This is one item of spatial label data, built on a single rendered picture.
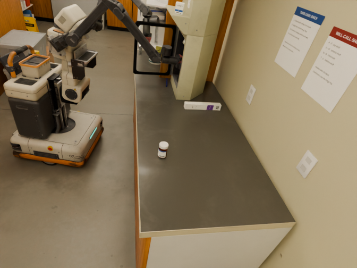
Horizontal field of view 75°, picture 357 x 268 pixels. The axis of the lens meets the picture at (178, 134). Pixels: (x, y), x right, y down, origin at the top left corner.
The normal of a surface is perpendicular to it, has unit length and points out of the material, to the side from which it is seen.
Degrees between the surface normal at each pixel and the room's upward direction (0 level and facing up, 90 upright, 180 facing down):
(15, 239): 0
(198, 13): 90
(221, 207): 0
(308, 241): 90
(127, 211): 0
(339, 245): 90
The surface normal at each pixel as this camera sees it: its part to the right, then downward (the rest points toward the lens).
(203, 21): 0.16, 0.62
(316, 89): -0.97, -0.03
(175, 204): 0.16, -0.78
